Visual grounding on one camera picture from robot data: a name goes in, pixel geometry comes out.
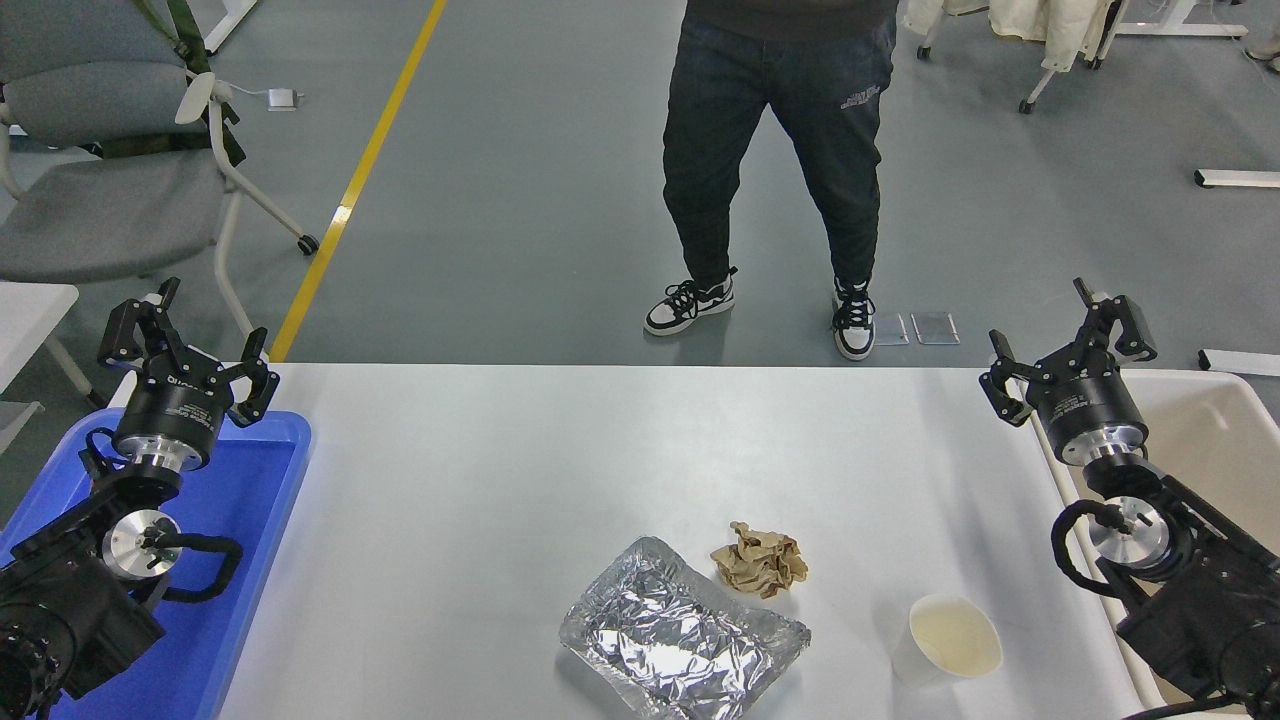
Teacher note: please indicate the rolling chair with cream coat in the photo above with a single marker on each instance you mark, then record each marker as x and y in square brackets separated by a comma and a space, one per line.
[1060, 25]

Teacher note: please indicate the white paper cup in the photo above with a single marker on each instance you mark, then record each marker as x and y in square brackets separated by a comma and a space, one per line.
[950, 640]

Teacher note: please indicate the person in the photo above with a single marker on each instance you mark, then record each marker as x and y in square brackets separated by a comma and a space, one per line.
[720, 130]

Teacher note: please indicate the white desk foot bar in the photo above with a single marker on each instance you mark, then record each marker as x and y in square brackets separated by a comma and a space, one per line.
[1240, 362]
[1240, 178]
[228, 22]

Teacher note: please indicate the white power adapter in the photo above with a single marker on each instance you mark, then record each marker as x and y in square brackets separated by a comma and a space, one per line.
[282, 98]

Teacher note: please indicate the white desk base frame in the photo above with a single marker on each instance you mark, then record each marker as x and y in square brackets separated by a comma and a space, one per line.
[1180, 29]

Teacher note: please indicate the small white side table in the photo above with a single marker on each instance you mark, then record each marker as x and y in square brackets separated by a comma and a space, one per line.
[25, 320]

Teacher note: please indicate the grey office chair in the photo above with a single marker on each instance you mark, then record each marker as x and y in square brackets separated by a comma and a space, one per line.
[100, 210]

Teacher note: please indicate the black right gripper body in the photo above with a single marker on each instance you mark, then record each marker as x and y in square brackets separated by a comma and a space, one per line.
[1085, 410]

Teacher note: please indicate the blue plastic tray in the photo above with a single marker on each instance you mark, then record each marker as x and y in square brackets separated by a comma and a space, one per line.
[240, 560]

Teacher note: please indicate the pale shoe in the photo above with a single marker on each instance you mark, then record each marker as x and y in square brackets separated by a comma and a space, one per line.
[1268, 45]

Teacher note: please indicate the large pale plastic bin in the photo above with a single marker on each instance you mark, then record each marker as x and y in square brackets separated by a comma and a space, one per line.
[1200, 430]

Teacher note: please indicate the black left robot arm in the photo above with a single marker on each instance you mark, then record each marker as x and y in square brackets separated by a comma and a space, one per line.
[60, 610]

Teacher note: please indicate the white rolling chair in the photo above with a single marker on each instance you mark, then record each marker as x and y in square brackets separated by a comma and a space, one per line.
[935, 12]

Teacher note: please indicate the tan paper ball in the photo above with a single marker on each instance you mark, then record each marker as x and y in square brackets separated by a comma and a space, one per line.
[760, 565]

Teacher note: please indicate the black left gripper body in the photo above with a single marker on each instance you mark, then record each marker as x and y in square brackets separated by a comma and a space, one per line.
[175, 410]

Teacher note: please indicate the silver foil tray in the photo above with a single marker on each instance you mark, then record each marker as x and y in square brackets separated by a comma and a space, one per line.
[680, 640]

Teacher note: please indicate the metal floor outlet cover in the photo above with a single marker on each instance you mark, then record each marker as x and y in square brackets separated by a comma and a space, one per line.
[935, 328]
[892, 330]

